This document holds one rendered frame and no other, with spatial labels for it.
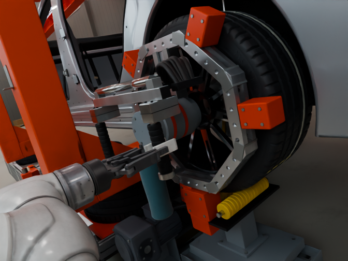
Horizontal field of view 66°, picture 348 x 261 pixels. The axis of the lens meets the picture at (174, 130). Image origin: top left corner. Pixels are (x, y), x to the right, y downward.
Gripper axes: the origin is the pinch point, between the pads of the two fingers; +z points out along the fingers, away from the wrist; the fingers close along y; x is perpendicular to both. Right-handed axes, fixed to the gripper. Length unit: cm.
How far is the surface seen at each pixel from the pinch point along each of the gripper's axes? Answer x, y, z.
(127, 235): -43, -43, 0
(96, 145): -6, -61, 6
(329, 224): -83, -6, 98
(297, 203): -83, -30, 111
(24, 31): 45, -60, -8
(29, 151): -27, -253, 5
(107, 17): 217, -712, 390
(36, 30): 46, -60, -4
